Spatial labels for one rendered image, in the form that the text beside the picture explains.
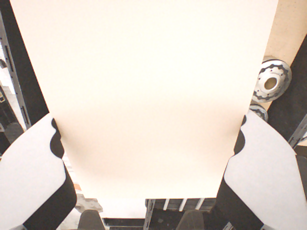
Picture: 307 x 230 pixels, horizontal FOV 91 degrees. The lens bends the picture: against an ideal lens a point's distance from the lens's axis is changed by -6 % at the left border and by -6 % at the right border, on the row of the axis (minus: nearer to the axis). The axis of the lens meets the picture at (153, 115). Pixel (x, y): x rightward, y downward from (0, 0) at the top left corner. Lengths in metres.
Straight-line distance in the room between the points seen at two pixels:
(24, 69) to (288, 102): 0.57
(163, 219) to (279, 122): 0.54
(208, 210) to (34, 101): 0.74
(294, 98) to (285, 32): 0.15
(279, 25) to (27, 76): 0.53
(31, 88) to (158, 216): 0.63
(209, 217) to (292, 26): 0.71
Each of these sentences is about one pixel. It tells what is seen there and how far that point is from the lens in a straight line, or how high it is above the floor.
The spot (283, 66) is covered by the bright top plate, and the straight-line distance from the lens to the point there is 0.45.
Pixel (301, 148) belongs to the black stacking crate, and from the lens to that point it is 0.67.
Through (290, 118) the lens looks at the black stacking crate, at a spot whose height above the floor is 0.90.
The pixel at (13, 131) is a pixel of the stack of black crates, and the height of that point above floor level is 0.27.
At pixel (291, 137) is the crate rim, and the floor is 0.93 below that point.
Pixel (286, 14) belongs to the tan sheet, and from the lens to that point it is 0.46.
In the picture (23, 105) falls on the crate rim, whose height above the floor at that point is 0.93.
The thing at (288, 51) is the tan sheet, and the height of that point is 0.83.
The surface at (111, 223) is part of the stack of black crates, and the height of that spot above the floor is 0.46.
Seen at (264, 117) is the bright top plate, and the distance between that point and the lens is 0.49.
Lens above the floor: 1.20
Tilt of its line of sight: 60 degrees down
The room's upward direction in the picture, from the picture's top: 179 degrees counter-clockwise
